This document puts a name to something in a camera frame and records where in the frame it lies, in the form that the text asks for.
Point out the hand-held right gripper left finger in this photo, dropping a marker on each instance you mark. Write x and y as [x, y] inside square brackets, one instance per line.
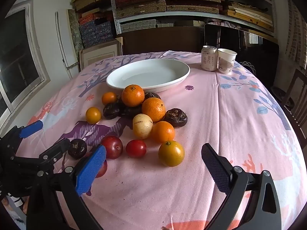
[92, 170]

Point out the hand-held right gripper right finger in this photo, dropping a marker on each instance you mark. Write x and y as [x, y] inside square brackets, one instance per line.
[215, 170]

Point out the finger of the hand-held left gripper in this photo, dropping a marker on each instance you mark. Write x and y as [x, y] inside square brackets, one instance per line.
[31, 128]
[56, 149]

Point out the dark water chestnut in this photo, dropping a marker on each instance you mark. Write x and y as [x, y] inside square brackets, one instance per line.
[129, 112]
[152, 95]
[111, 110]
[77, 148]
[175, 117]

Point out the large red plum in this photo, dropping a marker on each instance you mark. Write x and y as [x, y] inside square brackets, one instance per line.
[112, 146]

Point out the large yellow-orange citrus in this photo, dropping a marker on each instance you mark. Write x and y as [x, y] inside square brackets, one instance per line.
[171, 153]

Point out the small red plum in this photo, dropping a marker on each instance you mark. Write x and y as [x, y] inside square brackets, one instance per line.
[102, 170]
[136, 148]

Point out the small yellow-orange citrus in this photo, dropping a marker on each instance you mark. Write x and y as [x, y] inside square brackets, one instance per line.
[93, 115]

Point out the pale yellow fruit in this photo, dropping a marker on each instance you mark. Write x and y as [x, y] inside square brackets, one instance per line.
[142, 125]

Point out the small smooth orange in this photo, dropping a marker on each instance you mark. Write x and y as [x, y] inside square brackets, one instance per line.
[109, 98]

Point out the mandarin orange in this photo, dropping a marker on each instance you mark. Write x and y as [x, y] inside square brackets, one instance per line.
[132, 95]
[154, 109]

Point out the white oval plate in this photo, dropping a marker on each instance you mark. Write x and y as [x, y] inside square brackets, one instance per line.
[148, 76]

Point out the white framed window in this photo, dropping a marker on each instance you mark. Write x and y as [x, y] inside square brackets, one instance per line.
[19, 64]

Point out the white board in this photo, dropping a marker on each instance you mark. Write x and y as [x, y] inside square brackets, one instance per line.
[61, 45]

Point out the white paper cup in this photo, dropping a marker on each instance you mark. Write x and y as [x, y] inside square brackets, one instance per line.
[226, 61]

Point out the mottled grey board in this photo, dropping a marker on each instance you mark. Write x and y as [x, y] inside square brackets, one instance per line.
[73, 26]

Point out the dark wooden chair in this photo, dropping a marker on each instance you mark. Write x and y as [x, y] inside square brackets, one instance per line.
[296, 93]
[158, 40]

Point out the white drink can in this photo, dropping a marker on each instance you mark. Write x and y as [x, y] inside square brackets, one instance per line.
[209, 58]

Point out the stack of blue patterned boxes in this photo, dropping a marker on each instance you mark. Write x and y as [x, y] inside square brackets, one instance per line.
[96, 32]

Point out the dark wooden chair back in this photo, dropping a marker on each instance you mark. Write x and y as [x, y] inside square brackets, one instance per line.
[158, 40]

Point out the metal shelf rack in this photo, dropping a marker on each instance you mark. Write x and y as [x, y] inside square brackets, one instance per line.
[112, 2]

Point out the stack of flat wooden boxes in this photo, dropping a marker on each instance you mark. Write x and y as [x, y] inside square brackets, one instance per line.
[249, 14]

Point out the stack of woven boxes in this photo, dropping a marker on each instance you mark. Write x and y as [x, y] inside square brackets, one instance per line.
[141, 9]

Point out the wooden picture frame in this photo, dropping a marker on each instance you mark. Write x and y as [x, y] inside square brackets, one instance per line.
[96, 52]

